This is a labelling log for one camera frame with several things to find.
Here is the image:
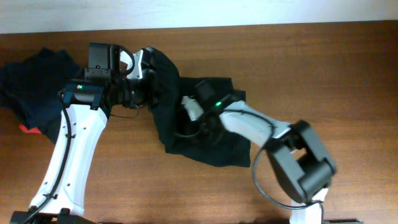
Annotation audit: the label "folded red garment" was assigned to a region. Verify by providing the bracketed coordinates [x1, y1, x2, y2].
[19, 124, 42, 134]

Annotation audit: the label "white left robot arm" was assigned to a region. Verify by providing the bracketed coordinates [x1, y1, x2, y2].
[10, 68, 159, 223]

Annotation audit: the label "black shorts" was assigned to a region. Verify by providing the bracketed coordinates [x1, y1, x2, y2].
[148, 47, 251, 167]

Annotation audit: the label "folded navy blue garment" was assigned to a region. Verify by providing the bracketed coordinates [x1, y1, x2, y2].
[1, 48, 81, 132]

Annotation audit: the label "folded black garment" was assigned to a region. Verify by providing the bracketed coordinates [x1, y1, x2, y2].
[38, 115, 62, 144]

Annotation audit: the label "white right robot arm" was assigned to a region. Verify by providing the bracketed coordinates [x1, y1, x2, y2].
[198, 94, 337, 223]

